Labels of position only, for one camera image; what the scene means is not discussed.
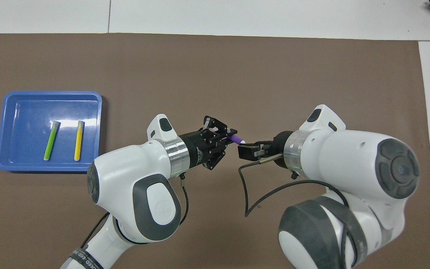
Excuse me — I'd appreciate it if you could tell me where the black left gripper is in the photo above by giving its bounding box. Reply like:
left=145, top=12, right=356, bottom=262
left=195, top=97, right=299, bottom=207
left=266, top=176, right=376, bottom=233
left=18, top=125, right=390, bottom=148
left=181, top=116, right=238, bottom=170

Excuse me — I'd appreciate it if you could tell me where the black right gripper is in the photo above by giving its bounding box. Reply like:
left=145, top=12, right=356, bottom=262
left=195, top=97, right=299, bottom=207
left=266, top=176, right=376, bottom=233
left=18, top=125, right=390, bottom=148
left=237, top=131, right=292, bottom=168

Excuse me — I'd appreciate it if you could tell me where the yellow highlighter pen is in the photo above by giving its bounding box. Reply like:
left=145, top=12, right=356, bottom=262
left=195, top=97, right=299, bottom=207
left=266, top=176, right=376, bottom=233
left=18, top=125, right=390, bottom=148
left=74, top=120, right=85, bottom=162

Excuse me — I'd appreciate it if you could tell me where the green highlighter pen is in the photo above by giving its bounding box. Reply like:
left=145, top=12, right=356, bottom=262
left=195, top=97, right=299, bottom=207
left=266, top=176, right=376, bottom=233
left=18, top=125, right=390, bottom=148
left=43, top=120, right=62, bottom=161

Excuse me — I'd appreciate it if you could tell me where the blue plastic tray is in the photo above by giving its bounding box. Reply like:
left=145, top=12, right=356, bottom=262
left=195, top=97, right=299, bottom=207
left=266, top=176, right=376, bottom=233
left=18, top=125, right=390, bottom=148
left=0, top=91, right=103, bottom=172

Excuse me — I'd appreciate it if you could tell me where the brown table mat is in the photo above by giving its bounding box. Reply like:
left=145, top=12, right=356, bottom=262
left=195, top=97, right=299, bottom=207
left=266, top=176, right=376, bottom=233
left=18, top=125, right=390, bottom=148
left=0, top=33, right=430, bottom=269

